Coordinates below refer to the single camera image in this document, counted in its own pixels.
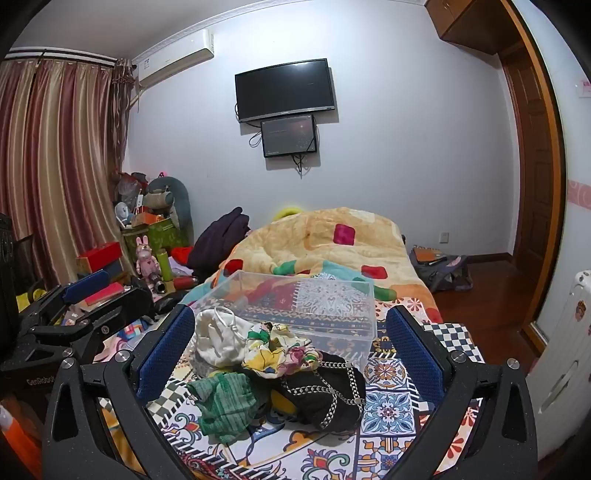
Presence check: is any grey backpack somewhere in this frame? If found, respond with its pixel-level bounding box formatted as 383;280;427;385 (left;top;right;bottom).
409;247;474;292

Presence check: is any red box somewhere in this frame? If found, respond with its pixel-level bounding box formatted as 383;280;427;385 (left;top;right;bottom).
76;241;124;273

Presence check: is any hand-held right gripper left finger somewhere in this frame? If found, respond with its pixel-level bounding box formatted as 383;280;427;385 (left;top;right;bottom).
42;305;197;480

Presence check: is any white radiator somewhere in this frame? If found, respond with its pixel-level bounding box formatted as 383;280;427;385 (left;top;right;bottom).
524;270;591;462

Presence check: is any green gift box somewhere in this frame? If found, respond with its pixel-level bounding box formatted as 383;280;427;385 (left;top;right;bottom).
122;217;190;252

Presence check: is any dark purple clothing pile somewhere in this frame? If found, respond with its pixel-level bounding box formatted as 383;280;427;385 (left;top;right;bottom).
187;207;252;278

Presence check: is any floral yellow cloth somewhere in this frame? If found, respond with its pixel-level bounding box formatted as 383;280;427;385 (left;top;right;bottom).
242;323;324;380

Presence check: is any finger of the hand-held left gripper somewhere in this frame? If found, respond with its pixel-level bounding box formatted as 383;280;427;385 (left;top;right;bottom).
28;270;112;319
69;284;153;333

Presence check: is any white air conditioner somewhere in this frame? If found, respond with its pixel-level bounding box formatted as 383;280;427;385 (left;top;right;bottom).
132;28;216;88

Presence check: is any small wall-mounted monitor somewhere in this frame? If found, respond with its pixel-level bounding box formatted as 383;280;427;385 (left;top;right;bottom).
260;115;318;158

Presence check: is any wall-mounted black television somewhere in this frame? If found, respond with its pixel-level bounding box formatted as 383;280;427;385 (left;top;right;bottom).
235;58;335;123

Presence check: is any striped red curtain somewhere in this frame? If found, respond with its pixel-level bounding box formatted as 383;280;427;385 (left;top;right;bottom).
0;48;134;291

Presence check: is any patterned bed sheet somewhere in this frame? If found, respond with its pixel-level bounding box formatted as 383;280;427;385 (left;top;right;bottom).
99;272;485;480

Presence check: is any white drawstring cloth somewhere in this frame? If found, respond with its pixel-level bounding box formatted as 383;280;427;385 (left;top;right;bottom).
190;308;254;377

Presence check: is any pink rabbit figure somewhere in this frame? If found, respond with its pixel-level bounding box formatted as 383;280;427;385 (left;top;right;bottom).
135;235;163;292

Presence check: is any green knitted cloth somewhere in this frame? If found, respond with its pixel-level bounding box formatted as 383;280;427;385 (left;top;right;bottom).
187;373;273;445

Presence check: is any yellow patchwork quilt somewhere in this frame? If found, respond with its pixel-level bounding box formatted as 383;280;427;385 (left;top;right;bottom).
217;207;437;308

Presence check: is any wooden door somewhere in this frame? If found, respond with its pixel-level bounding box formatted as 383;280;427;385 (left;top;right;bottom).
501;44;561;319

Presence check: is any wooden overhead cabinet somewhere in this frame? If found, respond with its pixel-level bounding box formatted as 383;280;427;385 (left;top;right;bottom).
425;0;527;54

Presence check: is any black cloth with silver chain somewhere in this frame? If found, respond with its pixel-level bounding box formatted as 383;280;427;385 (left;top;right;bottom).
270;352;368;432

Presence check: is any grey plush toy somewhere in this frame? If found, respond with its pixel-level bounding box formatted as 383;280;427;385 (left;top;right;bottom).
143;175;195;241

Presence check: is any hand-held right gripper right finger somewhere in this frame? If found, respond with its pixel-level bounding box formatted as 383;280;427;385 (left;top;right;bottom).
385;305;539;480

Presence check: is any clear plastic storage box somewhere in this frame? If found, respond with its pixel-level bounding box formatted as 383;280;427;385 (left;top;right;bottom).
187;270;376;365

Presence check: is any green cylinder bottle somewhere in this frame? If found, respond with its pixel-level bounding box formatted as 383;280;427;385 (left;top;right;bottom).
156;248;174;283

